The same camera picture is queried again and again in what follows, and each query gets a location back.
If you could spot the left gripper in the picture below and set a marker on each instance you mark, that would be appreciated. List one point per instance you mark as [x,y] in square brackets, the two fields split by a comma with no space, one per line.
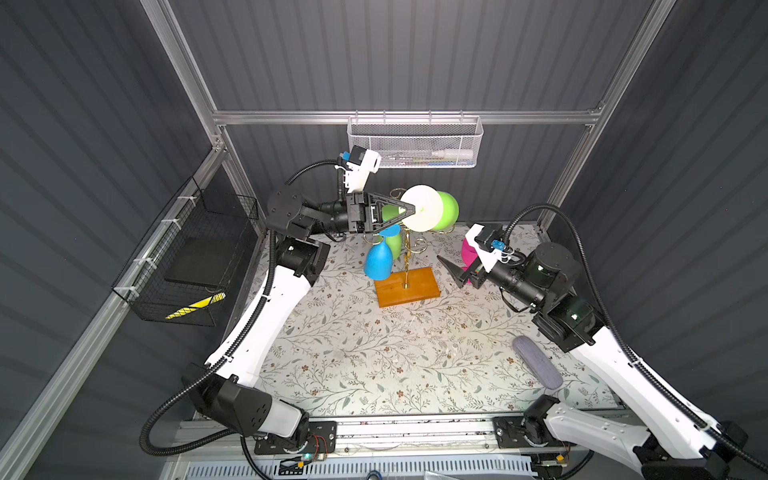
[360,215]

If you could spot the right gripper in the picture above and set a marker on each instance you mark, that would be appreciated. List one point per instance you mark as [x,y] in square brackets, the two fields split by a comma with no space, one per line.
[458,274]

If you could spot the pink wine glass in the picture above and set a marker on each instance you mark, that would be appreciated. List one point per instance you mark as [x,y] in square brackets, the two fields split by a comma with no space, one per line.
[468,254]

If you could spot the green wine glass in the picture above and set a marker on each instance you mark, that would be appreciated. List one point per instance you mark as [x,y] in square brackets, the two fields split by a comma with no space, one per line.
[392,235]
[434,210]

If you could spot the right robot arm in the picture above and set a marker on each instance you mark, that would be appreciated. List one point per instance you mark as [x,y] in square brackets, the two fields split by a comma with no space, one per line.
[667,444]

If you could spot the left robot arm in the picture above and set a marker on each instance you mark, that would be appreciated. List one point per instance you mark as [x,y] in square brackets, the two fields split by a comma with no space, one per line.
[225,388]

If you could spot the blue wine glass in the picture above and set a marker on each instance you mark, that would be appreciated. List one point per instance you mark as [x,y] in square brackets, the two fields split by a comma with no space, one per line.
[379,262]

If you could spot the purple oblong case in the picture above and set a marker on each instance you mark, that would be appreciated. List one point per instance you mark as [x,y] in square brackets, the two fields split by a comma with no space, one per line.
[538,362]

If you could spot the floral table mat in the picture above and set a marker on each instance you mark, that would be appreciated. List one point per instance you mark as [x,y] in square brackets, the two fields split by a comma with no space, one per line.
[341,354]

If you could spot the gold wire glass rack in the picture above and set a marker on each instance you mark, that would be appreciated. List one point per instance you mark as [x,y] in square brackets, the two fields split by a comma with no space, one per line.
[409,285]

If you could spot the white wire mesh basket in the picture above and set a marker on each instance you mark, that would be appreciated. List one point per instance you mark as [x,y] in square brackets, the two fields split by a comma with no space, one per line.
[418,141]

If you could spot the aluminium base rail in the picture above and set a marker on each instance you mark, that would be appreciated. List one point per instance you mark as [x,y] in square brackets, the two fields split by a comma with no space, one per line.
[430,434]

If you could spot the black wire basket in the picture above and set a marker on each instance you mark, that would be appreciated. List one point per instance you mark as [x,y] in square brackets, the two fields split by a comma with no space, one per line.
[187,272]

